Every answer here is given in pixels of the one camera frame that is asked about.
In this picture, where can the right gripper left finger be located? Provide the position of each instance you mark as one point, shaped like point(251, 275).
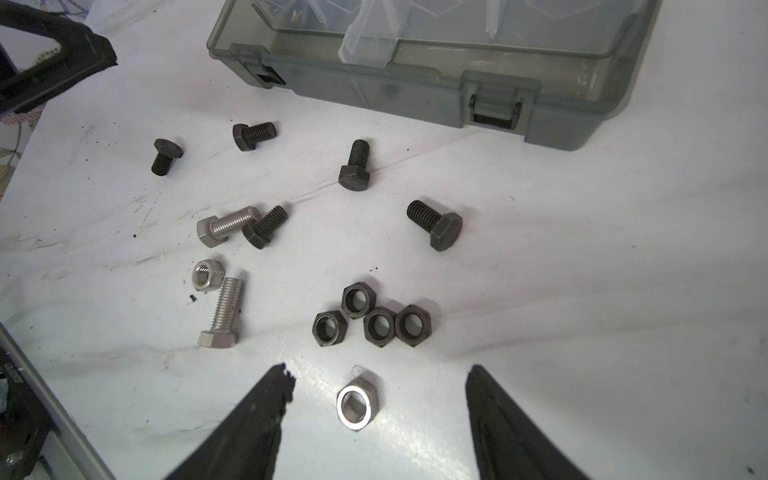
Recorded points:
point(246, 443)

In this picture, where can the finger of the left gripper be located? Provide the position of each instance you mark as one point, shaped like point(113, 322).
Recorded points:
point(82, 53)

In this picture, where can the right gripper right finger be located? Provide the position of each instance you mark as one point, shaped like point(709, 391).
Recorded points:
point(507, 444)

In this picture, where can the silver hex nut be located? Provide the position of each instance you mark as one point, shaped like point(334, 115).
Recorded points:
point(208, 275)
point(357, 404)

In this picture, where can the black hex bolt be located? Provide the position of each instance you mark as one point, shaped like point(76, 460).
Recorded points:
point(167, 152)
point(260, 233)
point(354, 175)
point(248, 137)
point(444, 229)

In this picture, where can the black hex nut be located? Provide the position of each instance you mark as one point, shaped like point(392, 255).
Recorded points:
point(329, 328)
point(379, 327)
point(358, 300)
point(413, 325)

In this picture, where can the silver hex bolt long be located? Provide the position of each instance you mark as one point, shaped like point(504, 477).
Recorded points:
point(222, 334)

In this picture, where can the grey plastic organizer box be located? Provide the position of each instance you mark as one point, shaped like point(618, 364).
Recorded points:
point(551, 72)

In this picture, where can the aluminium mounting rail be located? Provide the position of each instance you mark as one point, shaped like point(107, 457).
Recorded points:
point(39, 439)

